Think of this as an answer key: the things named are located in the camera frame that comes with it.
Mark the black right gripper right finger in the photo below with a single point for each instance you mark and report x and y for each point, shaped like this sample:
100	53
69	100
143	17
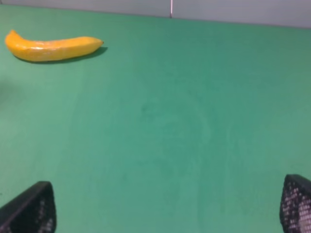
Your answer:
295	204

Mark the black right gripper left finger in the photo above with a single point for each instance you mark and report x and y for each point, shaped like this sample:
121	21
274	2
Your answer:
32	211

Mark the yellow banana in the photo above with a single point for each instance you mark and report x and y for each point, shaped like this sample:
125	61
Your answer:
55	50

